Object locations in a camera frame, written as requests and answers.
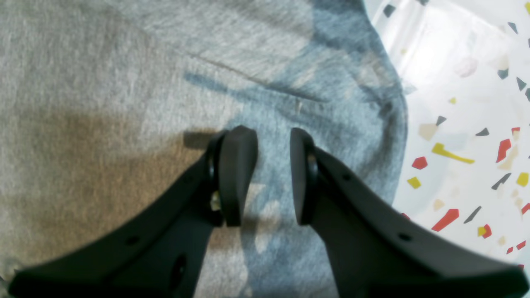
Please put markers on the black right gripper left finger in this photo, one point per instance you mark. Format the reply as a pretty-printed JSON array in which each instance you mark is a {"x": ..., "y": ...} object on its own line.
[{"x": 159, "y": 253}]

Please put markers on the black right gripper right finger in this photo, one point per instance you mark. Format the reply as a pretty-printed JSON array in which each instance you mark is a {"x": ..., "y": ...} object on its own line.
[{"x": 374, "y": 251}]

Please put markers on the grey T-shirt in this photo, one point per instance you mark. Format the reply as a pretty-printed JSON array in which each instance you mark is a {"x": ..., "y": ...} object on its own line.
[{"x": 104, "y": 103}]

